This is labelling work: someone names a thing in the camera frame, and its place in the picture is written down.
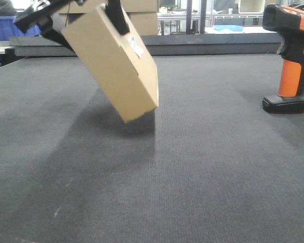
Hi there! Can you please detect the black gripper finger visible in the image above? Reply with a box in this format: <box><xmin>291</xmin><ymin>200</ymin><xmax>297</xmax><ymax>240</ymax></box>
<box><xmin>105</xmin><ymin>0</ymin><xmax>130</xmax><ymax>35</ymax></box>
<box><xmin>40</xmin><ymin>14</ymin><xmax>74</xmax><ymax>52</ymax></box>

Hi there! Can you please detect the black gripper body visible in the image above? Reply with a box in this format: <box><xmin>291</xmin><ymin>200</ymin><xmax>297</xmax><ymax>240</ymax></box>
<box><xmin>14</xmin><ymin>0</ymin><xmax>72</xmax><ymax>33</ymax></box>

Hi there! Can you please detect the brown cardboard package box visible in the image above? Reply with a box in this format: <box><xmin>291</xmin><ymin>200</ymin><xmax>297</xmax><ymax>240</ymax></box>
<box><xmin>61</xmin><ymin>4</ymin><xmax>159</xmax><ymax>123</ymax></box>

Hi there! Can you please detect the orange black barcode scanner gun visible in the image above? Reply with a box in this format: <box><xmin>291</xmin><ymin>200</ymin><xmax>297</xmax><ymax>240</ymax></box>
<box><xmin>262</xmin><ymin>4</ymin><xmax>304</xmax><ymax>114</ymax></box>

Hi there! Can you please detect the large printed cardboard box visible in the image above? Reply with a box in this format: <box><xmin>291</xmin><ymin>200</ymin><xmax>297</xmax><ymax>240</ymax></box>
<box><xmin>59</xmin><ymin>12</ymin><xmax>159</xmax><ymax>35</ymax></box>

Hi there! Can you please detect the blue plastic crate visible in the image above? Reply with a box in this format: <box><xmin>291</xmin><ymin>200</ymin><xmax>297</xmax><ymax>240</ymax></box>
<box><xmin>0</xmin><ymin>16</ymin><xmax>40</xmax><ymax>41</ymax></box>

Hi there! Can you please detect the dark bag in crate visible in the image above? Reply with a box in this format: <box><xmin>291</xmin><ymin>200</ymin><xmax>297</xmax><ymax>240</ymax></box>
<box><xmin>0</xmin><ymin>0</ymin><xmax>17</xmax><ymax>17</ymax></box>

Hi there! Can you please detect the white barcode label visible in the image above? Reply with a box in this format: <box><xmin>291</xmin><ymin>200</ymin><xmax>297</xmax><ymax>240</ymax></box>
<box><xmin>128</xmin><ymin>35</ymin><xmax>144</xmax><ymax>57</ymax></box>

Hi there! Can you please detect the light blue tray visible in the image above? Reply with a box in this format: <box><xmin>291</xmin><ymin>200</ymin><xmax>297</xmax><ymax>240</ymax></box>
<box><xmin>213</xmin><ymin>25</ymin><xmax>244</xmax><ymax>32</ymax></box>

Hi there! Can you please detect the dark grey foam mat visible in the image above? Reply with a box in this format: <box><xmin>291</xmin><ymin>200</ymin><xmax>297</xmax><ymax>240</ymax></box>
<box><xmin>10</xmin><ymin>32</ymin><xmax>281</xmax><ymax>57</ymax></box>

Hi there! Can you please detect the black vertical post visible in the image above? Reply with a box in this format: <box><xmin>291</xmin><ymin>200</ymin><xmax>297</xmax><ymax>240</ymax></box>
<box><xmin>185</xmin><ymin>0</ymin><xmax>193</xmax><ymax>34</ymax></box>

